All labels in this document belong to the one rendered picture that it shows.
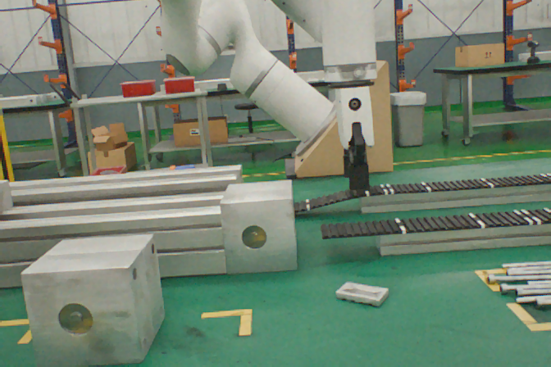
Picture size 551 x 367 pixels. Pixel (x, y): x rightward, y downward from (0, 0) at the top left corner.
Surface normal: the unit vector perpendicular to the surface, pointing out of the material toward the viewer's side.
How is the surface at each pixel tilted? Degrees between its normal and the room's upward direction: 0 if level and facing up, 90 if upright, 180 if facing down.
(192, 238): 90
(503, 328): 0
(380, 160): 90
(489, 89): 90
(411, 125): 94
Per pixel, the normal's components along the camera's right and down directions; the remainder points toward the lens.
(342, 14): -0.30, 0.20
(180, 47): -0.39, 0.59
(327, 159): -0.05, 0.19
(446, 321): -0.08, -0.98
